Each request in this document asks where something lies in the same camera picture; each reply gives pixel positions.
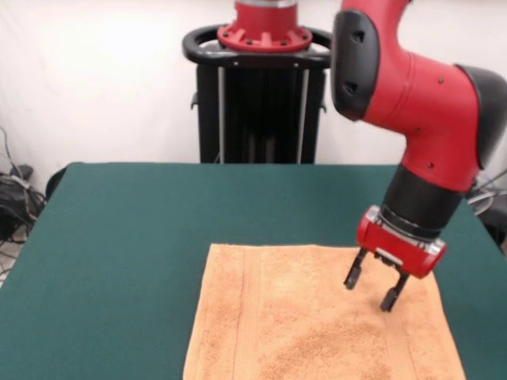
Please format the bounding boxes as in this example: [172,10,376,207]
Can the tan terry towel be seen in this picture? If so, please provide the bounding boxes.
[181,243,468,380]

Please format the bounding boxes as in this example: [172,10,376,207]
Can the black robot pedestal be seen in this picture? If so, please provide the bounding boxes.
[181,24,337,165]

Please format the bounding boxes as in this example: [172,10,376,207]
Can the grey and blue cables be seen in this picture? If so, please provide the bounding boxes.
[469,169,507,217]

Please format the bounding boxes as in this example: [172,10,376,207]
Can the black cable tangle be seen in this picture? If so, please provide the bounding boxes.
[0,126,48,278]

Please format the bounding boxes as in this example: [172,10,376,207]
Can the dark green table cloth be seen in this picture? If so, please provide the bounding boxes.
[0,161,507,380]

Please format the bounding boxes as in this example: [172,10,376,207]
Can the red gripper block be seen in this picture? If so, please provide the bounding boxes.
[343,205,448,313]

